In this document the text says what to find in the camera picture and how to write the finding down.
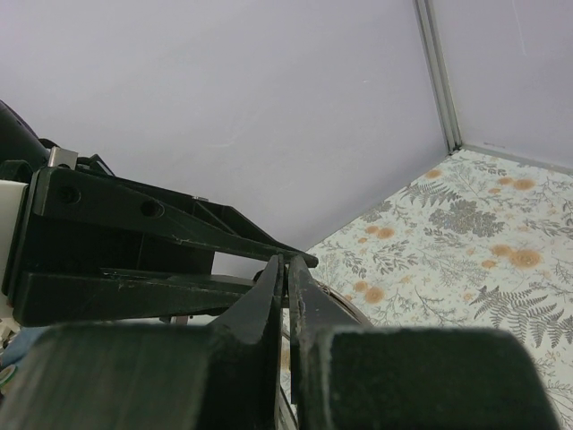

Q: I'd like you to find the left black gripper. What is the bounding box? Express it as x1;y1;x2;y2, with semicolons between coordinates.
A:
1;160;319;327

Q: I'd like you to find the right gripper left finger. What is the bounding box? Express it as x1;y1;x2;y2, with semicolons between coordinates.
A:
1;256;284;429

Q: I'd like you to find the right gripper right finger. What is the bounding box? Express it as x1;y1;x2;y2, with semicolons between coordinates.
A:
288;257;559;429

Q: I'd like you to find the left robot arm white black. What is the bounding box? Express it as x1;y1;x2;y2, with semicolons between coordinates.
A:
1;105;300;326

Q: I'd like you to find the aluminium corner post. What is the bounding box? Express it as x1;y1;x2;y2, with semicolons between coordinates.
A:
414;0;463;154

